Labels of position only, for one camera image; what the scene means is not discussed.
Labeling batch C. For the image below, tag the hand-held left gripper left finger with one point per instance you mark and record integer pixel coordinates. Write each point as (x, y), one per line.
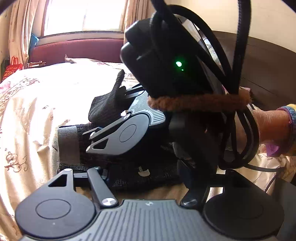
(97, 183)

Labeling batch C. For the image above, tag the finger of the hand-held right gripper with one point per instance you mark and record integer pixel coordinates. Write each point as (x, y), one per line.
(133, 92)
(101, 139)

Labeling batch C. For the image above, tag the beige patterned curtain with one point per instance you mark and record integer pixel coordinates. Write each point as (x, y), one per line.
(25, 27)
(136, 14)

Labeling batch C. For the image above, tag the red paper bag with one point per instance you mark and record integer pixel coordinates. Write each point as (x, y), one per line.
(12, 68)

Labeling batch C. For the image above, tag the maroon upholstered bench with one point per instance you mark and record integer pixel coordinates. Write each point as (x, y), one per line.
(81, 49)

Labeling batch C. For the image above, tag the floral bed blanket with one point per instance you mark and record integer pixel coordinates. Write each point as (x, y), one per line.
(34, 104)

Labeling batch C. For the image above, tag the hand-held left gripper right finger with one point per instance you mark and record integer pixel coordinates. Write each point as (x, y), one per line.
(193, 198)

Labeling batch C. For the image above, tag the dark grey pants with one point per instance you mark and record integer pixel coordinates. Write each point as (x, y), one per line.
(124, 180)

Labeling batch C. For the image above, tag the person's right forearm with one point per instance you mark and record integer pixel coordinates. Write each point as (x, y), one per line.
(270, 125)

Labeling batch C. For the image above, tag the window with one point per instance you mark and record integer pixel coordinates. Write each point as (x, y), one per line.
(85, 16)

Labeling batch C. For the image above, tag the dark wooden headboard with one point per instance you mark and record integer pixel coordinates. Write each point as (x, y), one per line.
(272, 69)

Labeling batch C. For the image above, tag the brown fuzzy band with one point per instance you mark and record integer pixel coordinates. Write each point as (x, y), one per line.
(196, 102)

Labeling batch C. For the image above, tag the blue bag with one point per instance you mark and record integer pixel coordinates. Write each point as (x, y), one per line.
(34, 39)

